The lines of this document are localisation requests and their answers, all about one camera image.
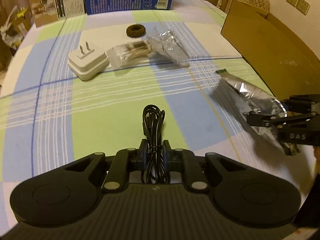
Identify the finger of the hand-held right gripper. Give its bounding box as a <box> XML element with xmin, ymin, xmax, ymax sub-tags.
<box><xmin>280</xmin><ymin>94</ymin><xmax>320</xmax><ymax>114</ymax></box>
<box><xmin>246</xmin><ymin>111</ymin><xmax>319</xmax><ymax>130</ymax></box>

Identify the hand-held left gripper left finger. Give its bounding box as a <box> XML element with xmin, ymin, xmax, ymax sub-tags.
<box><xmin>64</xmin><ymin>139</ymin><xmax>148</xmax><ymax>193</ymax></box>

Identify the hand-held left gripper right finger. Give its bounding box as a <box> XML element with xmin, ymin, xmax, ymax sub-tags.
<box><xmin>162</xmin><ymin>139</ymin><xmax>248</xmax><ymax>192</ymax></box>

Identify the silver foil bag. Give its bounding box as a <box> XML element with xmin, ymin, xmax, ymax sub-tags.
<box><xmin>210</xmin><ymin>69</ymin><xmax>300</xmax><ymax>155</ymax></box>

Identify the black cable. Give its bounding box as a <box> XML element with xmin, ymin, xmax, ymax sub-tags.
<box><xmin>141</xmin><ymin>104</ymin><xmax>172</xmax><ymax>184</ymax></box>

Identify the brown cardboard box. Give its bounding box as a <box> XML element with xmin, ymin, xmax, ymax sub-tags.
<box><xmin>220</xmin><ymin>0</ymin><xmax>320</xmax><ymax>100</ymax></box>

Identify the clear bag of cotton swabs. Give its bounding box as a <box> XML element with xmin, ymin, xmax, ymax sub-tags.
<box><xmin>106</xmin><ymin>41</ymin><xmax>153</xmax><ymax>69</ymax></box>

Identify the white power adapter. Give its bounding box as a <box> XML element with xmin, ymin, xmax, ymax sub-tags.
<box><xmin>68</xmin><ymin>40</ymin><xmax>109</xmax><ymax>81</ymax></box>

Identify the clear plastic bag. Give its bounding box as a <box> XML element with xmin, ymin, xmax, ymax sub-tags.
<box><xmin>146</xmin><ymin>30</ymin><xmax>191</xmax><ymax>67</ymax></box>

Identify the checked tablecloth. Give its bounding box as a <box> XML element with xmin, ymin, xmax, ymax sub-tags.
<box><xmin>0</xmin><ymin>0</ymin><xmax>315</xmax><ymax>230</ymax></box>

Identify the blue cardboard box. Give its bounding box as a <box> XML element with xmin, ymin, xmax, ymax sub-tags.
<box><xmin>83</xmin><ymin>0</ymin><xmax>175</xmax><ymax>15</ymax></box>

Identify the brown and white product box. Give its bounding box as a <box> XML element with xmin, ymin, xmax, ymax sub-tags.
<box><xmin>28</xmin><ymin>0</ymin><xmax>85</xmax><ymax>28</ymax></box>

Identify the crumpled plastic wrapper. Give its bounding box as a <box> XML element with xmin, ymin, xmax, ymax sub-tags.
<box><xmin>1</xmin><ymin>17</ymin><xmax>23</xmax><ymax>48</ymax></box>

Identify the dark brown ring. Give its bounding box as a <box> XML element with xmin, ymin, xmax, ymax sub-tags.
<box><xmin>126</xmin><ymin>24</ymin><xmax>146</xmax><ymax>38</ymax></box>

